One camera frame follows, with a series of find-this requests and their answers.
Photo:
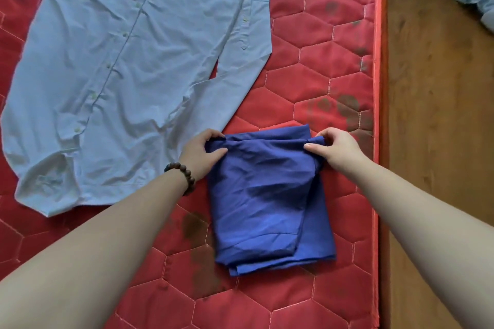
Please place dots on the person's left hand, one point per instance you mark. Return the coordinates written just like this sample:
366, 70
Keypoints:
202, 155

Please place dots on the person's right hand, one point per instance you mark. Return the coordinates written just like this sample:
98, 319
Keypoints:
339, 151

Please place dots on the dark blue shirt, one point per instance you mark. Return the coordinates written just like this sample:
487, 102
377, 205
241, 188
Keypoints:
270, 205

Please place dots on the red quilted mattress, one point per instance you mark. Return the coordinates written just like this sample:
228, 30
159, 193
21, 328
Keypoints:
328, 51

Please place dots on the light blue shirt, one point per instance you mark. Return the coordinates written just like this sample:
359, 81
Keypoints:
115, 70

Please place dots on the person's left forearm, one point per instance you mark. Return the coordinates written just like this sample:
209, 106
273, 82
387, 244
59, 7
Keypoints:
85, 263

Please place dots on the person's right forearm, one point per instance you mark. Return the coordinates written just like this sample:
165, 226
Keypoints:
436, 232

